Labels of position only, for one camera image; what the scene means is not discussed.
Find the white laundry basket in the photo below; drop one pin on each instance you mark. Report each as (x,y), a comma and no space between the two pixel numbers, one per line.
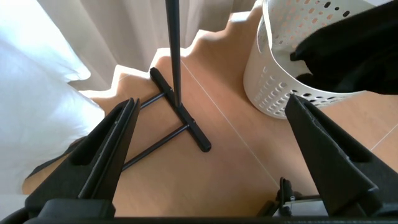
(267,87)

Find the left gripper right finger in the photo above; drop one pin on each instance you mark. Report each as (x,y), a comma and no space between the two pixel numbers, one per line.
(345,174)

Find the black clothes rack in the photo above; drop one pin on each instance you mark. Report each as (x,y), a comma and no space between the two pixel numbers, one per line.
(174,46)

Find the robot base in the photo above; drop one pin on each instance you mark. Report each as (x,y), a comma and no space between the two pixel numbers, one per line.
(304,208)

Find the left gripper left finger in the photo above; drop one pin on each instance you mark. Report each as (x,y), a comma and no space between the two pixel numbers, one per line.
(90,168)

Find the black garment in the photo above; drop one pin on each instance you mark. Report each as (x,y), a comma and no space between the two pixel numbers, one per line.
(357,56)

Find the white garment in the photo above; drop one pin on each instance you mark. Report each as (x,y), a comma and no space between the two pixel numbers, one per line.
(31,109)

